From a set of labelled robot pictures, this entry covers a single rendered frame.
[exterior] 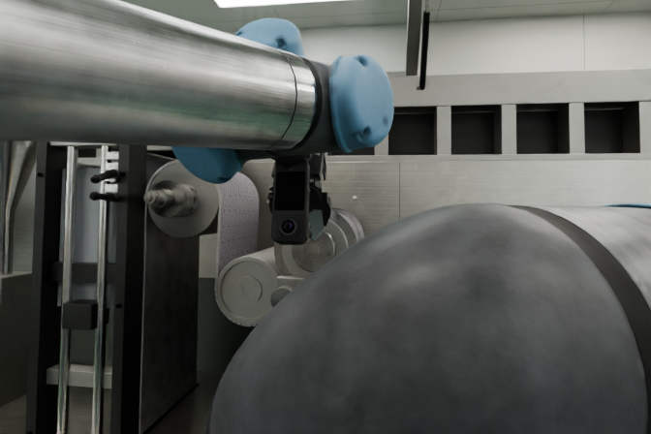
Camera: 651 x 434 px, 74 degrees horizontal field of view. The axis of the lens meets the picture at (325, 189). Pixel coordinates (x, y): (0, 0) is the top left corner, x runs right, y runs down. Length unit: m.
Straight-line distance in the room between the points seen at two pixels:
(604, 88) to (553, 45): 2.62
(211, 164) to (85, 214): 0.42
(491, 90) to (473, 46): 2.56
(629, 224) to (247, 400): 0.16
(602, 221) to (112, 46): 0.22
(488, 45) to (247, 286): 3.18
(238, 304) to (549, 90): 0.86
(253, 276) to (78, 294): 0.28
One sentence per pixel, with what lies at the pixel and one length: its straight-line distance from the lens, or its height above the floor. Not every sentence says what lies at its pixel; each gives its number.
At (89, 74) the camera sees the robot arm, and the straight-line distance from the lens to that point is 0.22.
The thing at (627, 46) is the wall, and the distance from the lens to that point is 4.02.
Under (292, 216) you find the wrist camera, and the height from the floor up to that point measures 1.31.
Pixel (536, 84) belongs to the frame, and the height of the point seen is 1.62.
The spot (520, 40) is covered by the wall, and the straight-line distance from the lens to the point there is 3.78.
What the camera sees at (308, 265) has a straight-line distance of 0.75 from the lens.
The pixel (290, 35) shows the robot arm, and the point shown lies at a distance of 0.49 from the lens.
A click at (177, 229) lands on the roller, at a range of 0.85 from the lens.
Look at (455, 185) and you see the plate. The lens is 1.09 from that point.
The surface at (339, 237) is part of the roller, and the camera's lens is 0.75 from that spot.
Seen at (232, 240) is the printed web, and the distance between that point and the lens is 0.88.
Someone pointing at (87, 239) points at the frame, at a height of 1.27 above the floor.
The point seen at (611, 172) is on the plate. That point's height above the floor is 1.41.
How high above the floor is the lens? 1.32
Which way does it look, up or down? 3 degrees up
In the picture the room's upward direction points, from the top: 1 degrees clockwise
